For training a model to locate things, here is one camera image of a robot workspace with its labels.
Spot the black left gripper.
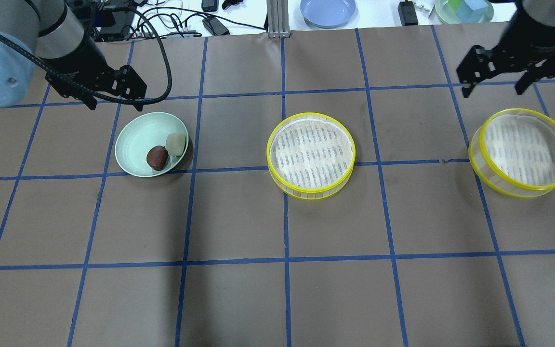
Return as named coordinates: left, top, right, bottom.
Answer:
left=45, top=41, right=147, bottom=110

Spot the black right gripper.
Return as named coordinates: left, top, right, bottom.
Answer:
left=456, top=10, right=555, bottom=98

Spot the yellow steamer basket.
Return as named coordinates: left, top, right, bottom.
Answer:
left=468, top=108, right=555, bottom=199
left=265, top=112, right=357, bottom=200

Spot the white steamed bun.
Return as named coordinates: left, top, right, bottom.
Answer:
left=165, top=133, right=188, bottom=157

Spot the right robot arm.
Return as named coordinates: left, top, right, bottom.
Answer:
left=456, top=0, right=555, bottom=97

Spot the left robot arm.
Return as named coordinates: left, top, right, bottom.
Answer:
left=0, top=0, right=147, bottom=109

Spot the light green bowl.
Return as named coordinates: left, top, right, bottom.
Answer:
left=114, top=112, right=190, bottom=178

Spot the green bowl with sponges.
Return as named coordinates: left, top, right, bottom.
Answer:
left=434, top=0, right=495, bottom=24

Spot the brown bun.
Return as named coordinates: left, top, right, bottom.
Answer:
left=146, top=146, right=169, bottom=171

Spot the black power adapter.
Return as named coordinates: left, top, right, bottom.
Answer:
left=398, top=0, right=419, bottom=27

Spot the blue plate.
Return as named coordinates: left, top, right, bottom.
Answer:
left=299, top=0, right=357, bottom=28

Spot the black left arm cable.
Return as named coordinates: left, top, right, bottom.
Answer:
left=0, top=10, right=172, bottom=106

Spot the aluminium frame post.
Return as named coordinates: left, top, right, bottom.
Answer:
left=266, top=0, right=291, bottom=38

